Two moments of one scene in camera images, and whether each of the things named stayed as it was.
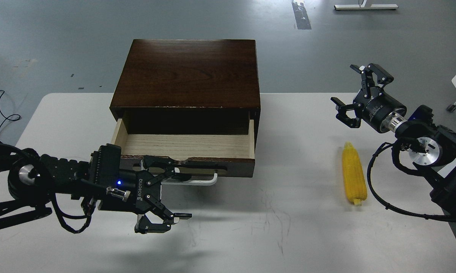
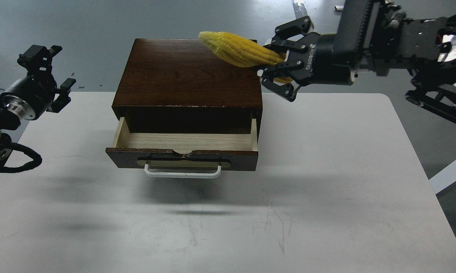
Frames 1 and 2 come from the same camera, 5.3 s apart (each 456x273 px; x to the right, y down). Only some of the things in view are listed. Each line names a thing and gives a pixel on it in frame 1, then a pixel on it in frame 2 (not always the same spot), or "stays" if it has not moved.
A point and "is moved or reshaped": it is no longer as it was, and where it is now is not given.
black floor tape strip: (302, 19) stays
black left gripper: (140, 191) to (318, 67)
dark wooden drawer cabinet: (189, 87) stays
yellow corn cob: (354, 175) to (242, 52)
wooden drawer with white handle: (198, 156) is moved or reshaped
